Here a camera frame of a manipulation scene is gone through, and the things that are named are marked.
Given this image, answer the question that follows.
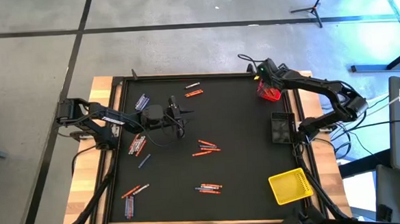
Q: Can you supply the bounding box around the black cable conduit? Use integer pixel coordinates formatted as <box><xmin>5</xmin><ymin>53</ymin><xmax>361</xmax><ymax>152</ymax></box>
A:
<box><xmin>292</xmin><ymin>141</ymin><xmax>356</xmax><ymax>224</ymax></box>
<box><xmin>63</xmin><ymin>153</ymin><xmax>121</xmax><ymax>224</ymax></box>

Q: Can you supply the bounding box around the black floor cable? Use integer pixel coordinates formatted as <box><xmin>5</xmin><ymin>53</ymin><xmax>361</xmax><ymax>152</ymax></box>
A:
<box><xmin>353</xmin><ymin>95</ymin><xmax>392</xmax><ymax>125</ymax></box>

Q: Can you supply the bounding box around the blue metal frame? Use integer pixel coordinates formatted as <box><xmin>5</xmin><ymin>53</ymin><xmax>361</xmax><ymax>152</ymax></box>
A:
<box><xmin>347</xmin><ymin>0</ymin><xmax>400</xmax><ymax>74</ymax></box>

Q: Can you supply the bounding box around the yellow plastic basket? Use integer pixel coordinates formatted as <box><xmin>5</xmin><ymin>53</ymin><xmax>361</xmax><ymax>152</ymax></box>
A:
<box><xmin>267</xmin><ymin>166</ymin><xmax>314</xmax><ymax>206</ymax></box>

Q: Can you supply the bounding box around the black support beam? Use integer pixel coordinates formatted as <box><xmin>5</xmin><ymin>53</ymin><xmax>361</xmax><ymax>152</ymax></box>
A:
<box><xmin>337</xmin><ymin>149</ymin><xmax>392</xmax><ymax>179</ymax></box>

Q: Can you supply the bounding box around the thin black cable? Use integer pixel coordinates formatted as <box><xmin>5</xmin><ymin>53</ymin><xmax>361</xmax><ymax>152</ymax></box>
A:
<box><xmin>69</xmin><ymin>145</ymin><xmax>98</xmax><ymax>177</ymax></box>

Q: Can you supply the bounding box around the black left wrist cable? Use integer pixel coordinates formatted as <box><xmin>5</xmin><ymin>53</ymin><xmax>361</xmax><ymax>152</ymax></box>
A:
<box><xmin>129</xmin><ymin>111</ymin><xmax>188</xmax><ymax>150</ymax></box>

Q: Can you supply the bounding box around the red plastic basket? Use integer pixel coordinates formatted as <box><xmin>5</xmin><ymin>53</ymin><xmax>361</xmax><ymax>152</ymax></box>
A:
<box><xmin>255</xmin><ymin>78</ymin><xmax>283</xmax><ymax>103</ymax></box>

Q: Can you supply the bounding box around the black table mat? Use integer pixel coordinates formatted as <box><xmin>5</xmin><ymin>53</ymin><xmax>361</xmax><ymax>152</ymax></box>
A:
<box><xmin>100</xmin><ymin>71</ymin><xmax>308</xmax><ymax>224</ymax></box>

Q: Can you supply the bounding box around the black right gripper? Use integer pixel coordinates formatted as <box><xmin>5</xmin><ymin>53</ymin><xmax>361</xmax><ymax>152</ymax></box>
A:
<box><xmin>254</xmin><ymin>57</ymin><xmax>286</xmax><ymax>99</ymax></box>

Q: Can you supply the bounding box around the black tripod stand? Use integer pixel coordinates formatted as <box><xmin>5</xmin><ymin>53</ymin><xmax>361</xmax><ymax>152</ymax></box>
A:
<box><xmin>289</xmin><ymin>0</ymin><xmax>334</xmax><ymax>30</ymax></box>

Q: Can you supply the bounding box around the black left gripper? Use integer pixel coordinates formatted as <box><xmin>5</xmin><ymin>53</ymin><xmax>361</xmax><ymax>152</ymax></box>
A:
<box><xmin>164</xmin><ymin>94</ymin><xmax>195</xmax><ymax>140</ymax></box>

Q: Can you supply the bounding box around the white floor cable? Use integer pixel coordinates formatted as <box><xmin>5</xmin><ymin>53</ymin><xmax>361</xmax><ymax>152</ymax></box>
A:
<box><xmin>366</xmin><ymin>94</ymin><xmax>391</xmax><ymax>105</ymax></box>

